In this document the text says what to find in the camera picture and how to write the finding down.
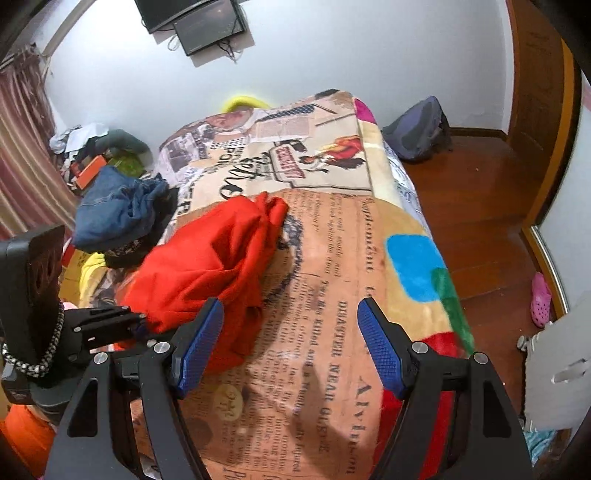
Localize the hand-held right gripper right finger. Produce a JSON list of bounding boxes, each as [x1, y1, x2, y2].
[[357, 298, 534, 480]]

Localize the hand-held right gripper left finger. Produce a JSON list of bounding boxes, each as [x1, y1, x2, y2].
[[46, 298, 225, 480]]

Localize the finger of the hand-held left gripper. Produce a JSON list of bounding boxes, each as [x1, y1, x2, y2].
[[67, 305, 148, 349]]

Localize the red garment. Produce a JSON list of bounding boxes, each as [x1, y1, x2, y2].
[[121, 191, 290, 370]]

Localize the yellow cloth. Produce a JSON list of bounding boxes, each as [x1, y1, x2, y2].
[[78, 251, 109, 305]]

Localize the black patterned cloth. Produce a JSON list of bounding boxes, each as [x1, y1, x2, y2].
[[102, 231, 160, 268]]

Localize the printed blanket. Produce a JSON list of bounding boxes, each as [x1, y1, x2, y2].
[[92, 89, 476, 480]]

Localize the blue jeans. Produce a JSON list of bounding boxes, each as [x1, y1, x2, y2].
[[73, 165, 169, 252]]

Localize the orange box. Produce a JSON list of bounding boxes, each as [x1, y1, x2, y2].
[[74, 155, 107, 190]]

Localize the orange cloth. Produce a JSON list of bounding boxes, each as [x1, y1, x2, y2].
[[0, 401, 56, 464]]

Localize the striped curtain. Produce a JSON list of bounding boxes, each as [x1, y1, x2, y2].
[[0, 51, 79, 241]]

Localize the white crumpled cloth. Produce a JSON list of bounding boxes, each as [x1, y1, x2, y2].
[[50, 122, 109, 155]]

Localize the green cloth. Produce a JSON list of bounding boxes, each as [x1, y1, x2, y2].
[[108, 152, 144, 178]]

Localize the pink clog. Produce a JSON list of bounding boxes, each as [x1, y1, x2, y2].
[[530, 272, 552, 328]]

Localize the grey cloth roll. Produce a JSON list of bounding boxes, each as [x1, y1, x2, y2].
[[95, 129, 151, 155]]

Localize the teal cloth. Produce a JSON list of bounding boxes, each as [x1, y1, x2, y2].
[[526, 429, 557, 467]]

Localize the grey backpack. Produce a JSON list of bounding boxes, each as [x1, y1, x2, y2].
[[382, 95, 454, 163]]

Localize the yellow pillow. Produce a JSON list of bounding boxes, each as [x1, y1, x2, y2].
[[222, 95, 273, 114]]

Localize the wooden door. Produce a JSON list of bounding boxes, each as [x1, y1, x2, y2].
[[505, 0, 580, 222]]

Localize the small black monitor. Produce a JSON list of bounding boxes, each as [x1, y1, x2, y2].
[[173, 0, 246, 57]]

